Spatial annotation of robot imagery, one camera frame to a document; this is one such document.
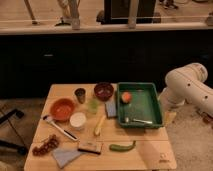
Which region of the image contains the green pepper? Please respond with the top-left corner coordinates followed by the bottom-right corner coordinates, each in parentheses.
top-left (109, 141), bottom-right (136, 152)

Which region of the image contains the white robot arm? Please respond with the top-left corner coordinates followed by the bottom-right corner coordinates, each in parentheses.
top-left (159, 63), bottom-right (213, 117)

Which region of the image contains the dark red bowl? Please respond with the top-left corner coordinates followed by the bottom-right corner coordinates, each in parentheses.
top-left (94, 82), bottom-right (114, 101)

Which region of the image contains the orange red bowl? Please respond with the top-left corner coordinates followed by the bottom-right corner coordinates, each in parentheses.
top-left (50, 98), bottom-right (75, 121)

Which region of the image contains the orange peach fruit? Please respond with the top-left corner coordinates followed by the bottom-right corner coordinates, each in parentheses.
top-left (121, 92), bottom-right (132, 103)

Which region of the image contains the light green plastic cup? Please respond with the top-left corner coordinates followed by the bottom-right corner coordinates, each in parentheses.
top-left (87, 99), bottom-right (99, 114)

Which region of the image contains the blue grey sponge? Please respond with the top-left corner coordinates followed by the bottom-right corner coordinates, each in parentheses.
top-left (105, 101), bottom-right (116, 118)

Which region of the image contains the metal cup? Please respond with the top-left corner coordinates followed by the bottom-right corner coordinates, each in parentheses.
top-left (75, 88), bottom-right (86, 104)

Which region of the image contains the green plastic tray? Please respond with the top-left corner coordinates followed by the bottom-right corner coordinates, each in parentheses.
top-left (116, 82), bottom-right (163, 129)

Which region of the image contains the yellow banana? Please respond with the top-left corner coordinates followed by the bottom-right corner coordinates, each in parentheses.
top-left (94, 115), bottom-right (106, 136)

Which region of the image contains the white round container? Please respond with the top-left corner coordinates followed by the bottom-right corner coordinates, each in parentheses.
top-left (70, 112), bottom-right (87, 130)

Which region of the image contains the wooden block brush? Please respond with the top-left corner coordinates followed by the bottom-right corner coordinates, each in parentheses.
top-left (78, 141), bottom-right (103, 155)

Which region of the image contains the bunch of red grapes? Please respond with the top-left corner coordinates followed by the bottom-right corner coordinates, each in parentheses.
top-left (32, 134), bottom-right (59, 156)

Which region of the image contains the blue grey cloth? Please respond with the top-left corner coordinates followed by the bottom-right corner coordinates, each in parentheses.
top-left (52, 148), bottom-right (82, 169)

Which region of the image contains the black tripod stand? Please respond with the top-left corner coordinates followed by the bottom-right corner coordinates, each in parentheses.
top-left (0, 108), bottom-right (29, 156)

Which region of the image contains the white black handled spatula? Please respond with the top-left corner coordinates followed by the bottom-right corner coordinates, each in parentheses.
top-left (42, 115), bottom-right (78, 141)

